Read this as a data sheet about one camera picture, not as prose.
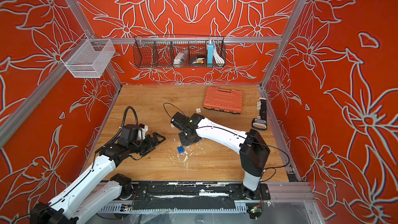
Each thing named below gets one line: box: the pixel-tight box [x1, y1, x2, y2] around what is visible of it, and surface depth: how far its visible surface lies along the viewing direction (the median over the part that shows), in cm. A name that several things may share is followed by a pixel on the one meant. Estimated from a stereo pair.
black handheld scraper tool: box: [251, 97, 267, 131], surface depth 106 cm
